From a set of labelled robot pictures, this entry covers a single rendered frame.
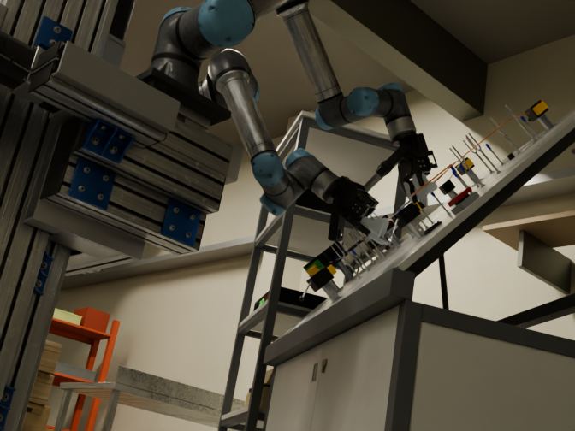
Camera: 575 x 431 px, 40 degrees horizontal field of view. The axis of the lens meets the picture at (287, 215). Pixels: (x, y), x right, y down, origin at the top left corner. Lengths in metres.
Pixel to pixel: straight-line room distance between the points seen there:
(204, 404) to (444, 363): 3.24
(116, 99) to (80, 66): 0.09
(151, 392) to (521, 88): 3.31
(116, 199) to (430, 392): 0.78
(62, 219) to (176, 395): 3.10
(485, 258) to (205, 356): 3.03
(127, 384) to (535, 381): 3.08
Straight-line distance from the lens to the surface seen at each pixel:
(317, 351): 2.32
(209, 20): 1.77
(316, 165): 2.10
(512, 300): 5.22
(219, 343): 7.26
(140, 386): 4.62
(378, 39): 5.25
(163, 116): 1.61
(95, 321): 8.27
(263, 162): 1.97
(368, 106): 2.10
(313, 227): 3.24
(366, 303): 1.85
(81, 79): 1.54
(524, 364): 1.84
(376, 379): 1.81
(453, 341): 1.77
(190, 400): 4.81
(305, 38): 2.19
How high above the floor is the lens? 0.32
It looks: 21 degrees up
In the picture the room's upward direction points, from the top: 10 degrees clockwise
